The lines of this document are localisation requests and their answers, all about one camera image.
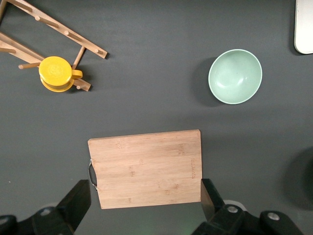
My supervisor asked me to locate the wooden cutting board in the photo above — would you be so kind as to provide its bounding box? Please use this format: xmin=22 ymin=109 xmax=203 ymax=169
xmin=87 ymin=129 xmax=204 ymax=210

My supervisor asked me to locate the cream tray with bear print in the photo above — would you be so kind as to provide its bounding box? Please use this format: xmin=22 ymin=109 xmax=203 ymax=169
xmin=294 ymin=0 xmax=313 ymax=55

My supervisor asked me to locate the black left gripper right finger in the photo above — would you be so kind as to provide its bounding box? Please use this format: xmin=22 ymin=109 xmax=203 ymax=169
xmin=193 ymin=178 xmax=246 ymax=235

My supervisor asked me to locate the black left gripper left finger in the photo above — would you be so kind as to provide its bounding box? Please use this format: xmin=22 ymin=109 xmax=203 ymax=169
xmin=31 ymin=179 xmax=92 ymax=235

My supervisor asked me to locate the wooden mug rack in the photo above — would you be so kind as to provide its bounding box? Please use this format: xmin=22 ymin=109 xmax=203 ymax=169
xmin=0 ymin=0 xmax=108 ymax=93

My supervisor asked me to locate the yellow mug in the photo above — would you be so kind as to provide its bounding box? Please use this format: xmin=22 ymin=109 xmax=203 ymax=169
xmin=38 ymin=56 xmax=83 ymax=93

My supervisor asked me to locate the green bowl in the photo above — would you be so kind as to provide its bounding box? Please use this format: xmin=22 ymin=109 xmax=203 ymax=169
xmin=208 ymin=48 xmax=263 ymax=105

